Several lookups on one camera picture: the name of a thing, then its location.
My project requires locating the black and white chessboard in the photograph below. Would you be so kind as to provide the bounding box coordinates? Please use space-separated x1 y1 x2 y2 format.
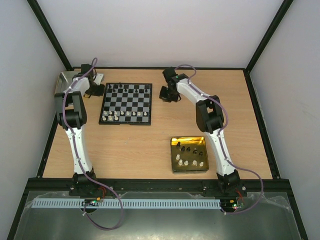
98 82 153 126

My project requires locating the black frame post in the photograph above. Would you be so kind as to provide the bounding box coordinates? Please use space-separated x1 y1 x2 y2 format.
245 0 295 72
27 0 73 71

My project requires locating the gold metal tin tray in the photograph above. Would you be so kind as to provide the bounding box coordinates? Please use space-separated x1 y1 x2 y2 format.
170 136 209 174

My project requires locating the grey slotted cable duct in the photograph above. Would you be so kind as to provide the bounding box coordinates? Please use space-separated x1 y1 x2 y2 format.
31 198 221 210

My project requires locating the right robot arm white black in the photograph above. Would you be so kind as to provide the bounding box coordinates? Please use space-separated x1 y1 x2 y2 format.
159 67 242 196

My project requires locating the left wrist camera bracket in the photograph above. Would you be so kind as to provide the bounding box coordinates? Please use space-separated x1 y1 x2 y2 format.
93 73 104 85

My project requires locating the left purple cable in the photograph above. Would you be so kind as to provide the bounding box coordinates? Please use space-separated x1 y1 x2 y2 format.
62 57 125 230

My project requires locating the gold metal tin lid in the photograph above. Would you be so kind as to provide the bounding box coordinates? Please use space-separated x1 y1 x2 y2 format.
54 71 78 94

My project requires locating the black frame post left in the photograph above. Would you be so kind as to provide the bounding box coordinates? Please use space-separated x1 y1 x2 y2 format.
27 0 73 71

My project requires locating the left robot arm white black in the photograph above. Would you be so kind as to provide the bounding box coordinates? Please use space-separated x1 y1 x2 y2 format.
54 58 107 196

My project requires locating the black frame post right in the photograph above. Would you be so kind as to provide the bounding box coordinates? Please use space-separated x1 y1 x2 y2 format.
245 0 295 72

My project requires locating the black mounting rail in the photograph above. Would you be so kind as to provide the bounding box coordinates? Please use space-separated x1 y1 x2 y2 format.
26 177 292 197

